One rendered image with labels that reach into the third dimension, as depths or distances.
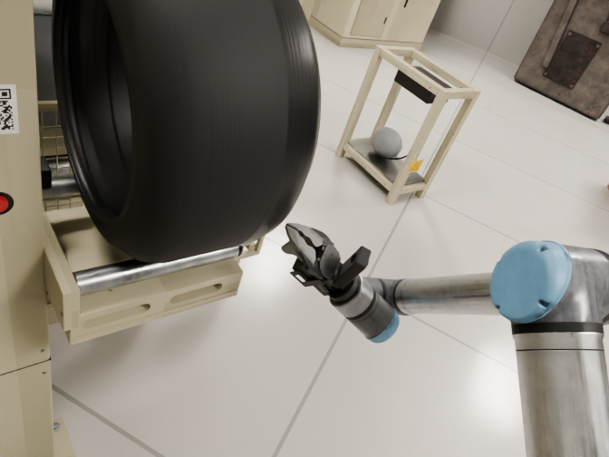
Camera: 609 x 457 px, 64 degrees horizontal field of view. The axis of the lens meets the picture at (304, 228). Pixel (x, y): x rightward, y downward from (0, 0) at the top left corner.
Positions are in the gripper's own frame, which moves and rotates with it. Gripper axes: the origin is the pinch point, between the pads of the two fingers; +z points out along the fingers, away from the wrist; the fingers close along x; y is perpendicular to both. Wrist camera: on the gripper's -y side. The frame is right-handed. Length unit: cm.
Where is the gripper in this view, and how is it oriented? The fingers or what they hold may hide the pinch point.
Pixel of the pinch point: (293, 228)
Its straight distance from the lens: 94.6
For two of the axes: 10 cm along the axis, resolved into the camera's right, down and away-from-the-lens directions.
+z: -6.1, -6.3, -4.8
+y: -7.1, 1.7, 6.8
